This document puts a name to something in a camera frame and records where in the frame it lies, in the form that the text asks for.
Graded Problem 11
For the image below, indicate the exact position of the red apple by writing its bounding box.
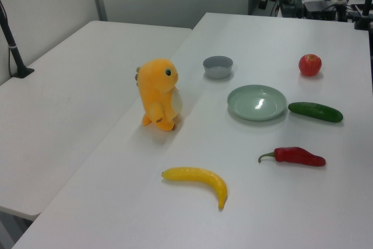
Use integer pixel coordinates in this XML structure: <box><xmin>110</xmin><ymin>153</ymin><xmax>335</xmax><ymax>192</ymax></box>
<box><xmin>298</xmin><ymin>54</ymin><xmax>322</xmax><ymax>77</ymax></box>

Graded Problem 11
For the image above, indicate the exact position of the grey bowl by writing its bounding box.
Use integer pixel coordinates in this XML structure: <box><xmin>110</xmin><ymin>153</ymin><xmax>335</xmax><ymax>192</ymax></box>
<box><xmin>202</xmin><ymin>55</ymin><xmax>234</xmax><ymax>80</ymax></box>

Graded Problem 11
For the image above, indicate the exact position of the orange plush toy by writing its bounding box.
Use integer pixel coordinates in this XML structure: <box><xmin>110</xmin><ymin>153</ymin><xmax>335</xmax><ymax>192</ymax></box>
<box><xmin>134</xmin><ymin>58</ymin><xmax>185</xmax><ymax>132</ymax></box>

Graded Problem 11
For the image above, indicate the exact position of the yellow banana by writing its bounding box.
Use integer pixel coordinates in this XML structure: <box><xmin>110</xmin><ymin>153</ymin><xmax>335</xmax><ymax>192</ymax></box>
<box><xmin>161</xmin><ymin>167</ymin><xmax>228</xmax><ymax>211</ymax></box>

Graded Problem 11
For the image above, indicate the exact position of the pale green plate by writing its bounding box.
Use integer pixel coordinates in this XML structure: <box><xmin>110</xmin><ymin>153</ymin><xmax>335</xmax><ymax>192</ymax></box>
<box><xmin>227</xmin><ymin>84</ymin><xmax>288</xmax><ymax>122</ymax></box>

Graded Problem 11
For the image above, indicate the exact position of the red chili pepper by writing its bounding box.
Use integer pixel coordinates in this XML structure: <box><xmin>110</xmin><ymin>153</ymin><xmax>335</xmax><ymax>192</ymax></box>
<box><xmin>258</xmin><ymin>146</ymin><xmax>326</xmax><ymax>167</ymax></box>

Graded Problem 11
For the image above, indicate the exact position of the green cucumber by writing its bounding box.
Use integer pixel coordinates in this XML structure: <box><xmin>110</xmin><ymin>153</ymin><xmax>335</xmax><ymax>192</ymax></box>
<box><xmin>288</xmin><ymin>101</ymin><xmax>344</xmax><ymax>124</ymax></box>

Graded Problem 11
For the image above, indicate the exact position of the black electronics box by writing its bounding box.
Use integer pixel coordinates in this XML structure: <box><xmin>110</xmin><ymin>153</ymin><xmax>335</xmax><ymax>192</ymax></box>
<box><xmin>279</xmin><ymin>0</ymin><xmax>304</xmax><ymax>18</ymax></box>

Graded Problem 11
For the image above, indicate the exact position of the black flat device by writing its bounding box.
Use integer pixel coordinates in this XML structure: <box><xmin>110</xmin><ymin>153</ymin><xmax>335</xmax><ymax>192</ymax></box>
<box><xmin>302</xmin><ymin>0</ymin><xmax>348</xmax><ymax>22</ymax></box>

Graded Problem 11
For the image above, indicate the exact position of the black clamp pole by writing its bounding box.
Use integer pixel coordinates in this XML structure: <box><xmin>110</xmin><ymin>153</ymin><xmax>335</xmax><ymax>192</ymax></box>
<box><xmin>353</xmin><ymin>0</ymin><xmax>373</xmax><ymax>31</ymax></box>

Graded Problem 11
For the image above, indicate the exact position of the black camera stand pole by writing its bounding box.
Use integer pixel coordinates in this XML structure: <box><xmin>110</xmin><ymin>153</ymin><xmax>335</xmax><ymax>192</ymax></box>
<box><xmin>0</xmin><ymin>0</ymin><xmax>35</xmax><ymax>79</ymax></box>

